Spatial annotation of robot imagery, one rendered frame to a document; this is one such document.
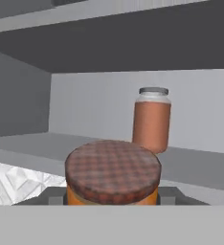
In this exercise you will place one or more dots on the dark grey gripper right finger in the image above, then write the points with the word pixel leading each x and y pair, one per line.
pixel 171 195

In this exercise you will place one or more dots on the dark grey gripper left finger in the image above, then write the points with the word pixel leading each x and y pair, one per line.
pixel 53 196

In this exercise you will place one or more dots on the jam jar with checked lid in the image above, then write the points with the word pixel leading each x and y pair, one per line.
pixel 112 172

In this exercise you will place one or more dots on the grey open cabinet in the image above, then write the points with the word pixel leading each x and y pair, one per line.
pixel 110 54

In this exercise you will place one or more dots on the brown jar with grey lid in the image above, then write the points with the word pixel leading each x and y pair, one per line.
pixel 151 122

